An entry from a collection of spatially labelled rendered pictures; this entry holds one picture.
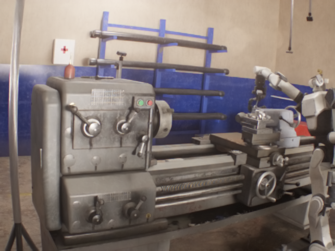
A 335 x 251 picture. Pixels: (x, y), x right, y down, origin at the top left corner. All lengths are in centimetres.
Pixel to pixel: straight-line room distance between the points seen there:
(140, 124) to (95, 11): 353
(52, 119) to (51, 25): 341
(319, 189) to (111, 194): 143
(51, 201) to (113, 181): 37
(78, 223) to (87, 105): 62
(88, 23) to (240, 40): 308
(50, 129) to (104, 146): 32
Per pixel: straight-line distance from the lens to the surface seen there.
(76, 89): 179
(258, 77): 285
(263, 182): 245
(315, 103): 234
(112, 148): 190
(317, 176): 245
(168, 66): 538
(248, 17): 699
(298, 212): 355
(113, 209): 188
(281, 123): 301
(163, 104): 222
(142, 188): 191
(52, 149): 180
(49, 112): 175
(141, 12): 558
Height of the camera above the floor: 146
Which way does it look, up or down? 9 degrees down
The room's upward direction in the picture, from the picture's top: 5 degrees clockwise
